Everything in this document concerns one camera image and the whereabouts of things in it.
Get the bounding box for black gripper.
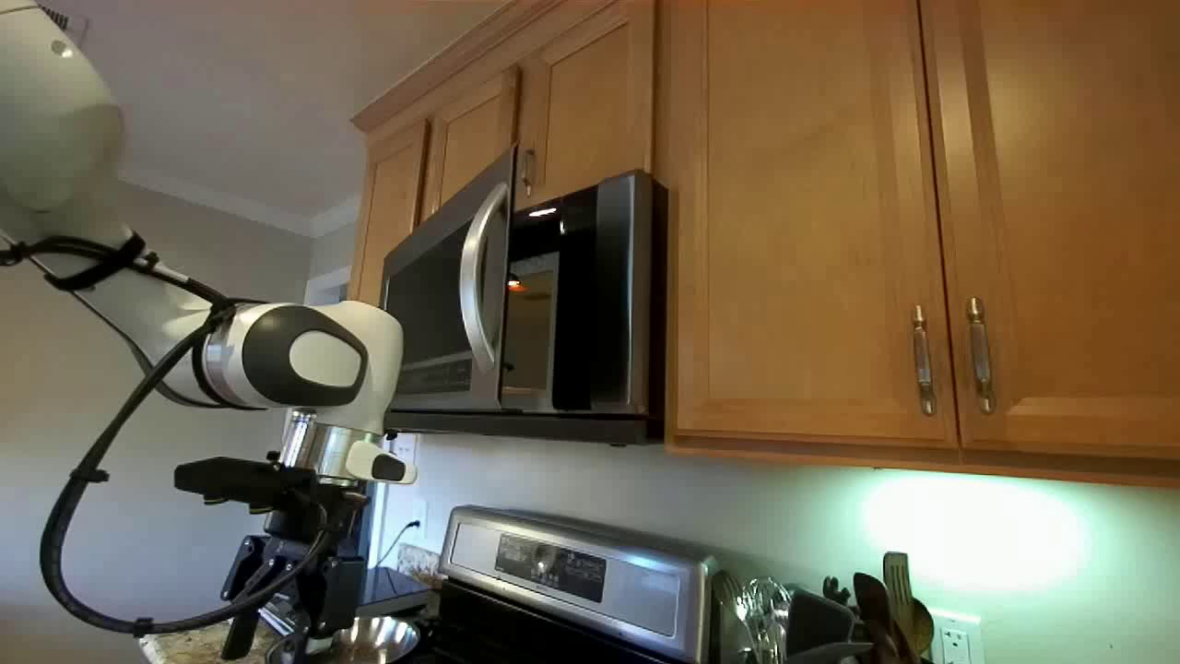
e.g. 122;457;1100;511
174;457;364;661

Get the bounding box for stainless steel microwave door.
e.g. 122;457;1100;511
380;150;516;410

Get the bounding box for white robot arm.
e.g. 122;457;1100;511
0;0;414;661

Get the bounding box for stainless steel microwave body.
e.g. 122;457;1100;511
387;172;664;446

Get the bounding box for steel mixing bowl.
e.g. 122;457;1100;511
325;617;420;664

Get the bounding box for stainless steel stove panel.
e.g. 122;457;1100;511
439;504;715;664

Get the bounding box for metal utensil holder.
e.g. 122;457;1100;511
723;573;861;664

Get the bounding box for kitchen utensils bunch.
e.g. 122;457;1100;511
823;551;934;664

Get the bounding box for wooden upper cabinets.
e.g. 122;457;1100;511
352;0;1180;483

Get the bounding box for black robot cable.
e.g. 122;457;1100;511
0;232;344;637

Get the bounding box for white wall outlet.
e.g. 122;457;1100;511
934;610;984;664

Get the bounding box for silver cabinet handle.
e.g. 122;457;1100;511
967;297;996;412
909;305;937;418

